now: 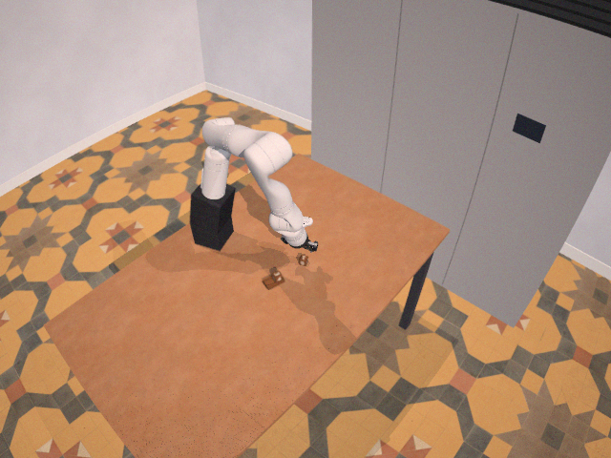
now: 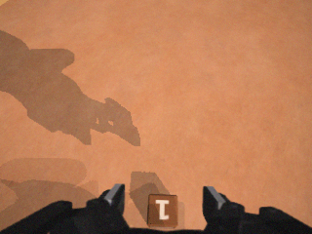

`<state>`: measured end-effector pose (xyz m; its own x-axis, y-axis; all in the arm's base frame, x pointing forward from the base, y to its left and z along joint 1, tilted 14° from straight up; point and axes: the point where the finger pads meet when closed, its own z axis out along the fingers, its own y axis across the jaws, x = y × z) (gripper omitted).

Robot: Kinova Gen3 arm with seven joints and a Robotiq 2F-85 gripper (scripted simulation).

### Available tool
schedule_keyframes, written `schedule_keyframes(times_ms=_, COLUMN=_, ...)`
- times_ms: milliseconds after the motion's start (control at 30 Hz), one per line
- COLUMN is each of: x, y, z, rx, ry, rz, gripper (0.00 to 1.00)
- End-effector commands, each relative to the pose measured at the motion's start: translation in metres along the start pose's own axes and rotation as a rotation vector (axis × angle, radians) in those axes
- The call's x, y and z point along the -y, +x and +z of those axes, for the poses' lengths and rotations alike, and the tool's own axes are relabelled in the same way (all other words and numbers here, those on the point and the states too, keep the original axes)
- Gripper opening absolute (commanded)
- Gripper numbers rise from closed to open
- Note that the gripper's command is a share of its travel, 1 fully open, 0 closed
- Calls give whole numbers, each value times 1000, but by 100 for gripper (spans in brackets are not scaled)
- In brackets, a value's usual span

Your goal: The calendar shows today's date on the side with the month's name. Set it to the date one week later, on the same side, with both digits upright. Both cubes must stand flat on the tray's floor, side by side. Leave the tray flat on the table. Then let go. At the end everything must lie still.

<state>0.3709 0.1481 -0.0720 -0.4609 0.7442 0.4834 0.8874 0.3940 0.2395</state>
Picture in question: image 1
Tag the brown rectangular tray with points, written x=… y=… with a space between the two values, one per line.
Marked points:
x=269 y=281

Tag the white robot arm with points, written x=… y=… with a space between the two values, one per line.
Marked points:
x=263 y=158

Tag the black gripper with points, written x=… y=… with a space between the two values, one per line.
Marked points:
x=313 y=245

